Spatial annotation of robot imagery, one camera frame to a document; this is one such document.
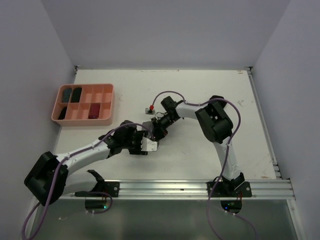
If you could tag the aluminium mounting rail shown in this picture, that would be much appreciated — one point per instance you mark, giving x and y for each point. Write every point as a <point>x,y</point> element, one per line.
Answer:
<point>272,189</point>

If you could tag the grey striped underwear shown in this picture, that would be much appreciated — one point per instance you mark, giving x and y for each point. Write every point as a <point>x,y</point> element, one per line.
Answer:
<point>148,130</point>
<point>66,95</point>

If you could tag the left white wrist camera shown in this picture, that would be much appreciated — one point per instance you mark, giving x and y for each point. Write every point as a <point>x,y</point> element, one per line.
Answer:
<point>148,145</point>

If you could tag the grey striped rolled underwear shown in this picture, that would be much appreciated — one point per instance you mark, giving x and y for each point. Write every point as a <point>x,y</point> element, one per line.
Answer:
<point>66,95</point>

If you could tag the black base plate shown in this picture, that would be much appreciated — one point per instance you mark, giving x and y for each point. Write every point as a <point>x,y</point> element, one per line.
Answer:
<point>228,188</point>
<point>111,188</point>

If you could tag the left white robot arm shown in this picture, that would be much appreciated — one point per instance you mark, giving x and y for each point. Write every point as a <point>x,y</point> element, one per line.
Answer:
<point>47,180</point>

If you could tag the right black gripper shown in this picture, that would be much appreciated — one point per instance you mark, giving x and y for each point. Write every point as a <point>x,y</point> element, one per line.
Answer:
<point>160,131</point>

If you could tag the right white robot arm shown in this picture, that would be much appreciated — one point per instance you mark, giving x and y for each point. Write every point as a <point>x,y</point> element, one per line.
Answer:
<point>216,126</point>

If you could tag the dark red rolled underwear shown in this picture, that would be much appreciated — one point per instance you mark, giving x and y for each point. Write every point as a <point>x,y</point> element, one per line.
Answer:
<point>94,111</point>

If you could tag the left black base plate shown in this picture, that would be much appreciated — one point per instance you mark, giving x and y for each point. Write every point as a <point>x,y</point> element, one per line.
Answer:
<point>111,188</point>

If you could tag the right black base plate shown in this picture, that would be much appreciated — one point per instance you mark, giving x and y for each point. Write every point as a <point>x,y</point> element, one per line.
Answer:
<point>228,188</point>

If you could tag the pink divided organizer tray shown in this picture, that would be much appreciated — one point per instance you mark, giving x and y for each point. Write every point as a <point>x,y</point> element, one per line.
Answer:
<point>77,113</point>

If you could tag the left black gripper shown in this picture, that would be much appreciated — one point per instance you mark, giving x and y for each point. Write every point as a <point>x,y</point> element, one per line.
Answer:
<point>139,134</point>

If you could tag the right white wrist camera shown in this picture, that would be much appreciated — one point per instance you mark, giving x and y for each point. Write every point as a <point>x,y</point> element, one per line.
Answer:
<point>150,110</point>

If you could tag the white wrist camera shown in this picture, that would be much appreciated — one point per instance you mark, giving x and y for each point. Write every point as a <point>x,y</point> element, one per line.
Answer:
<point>148,145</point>
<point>150,110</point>

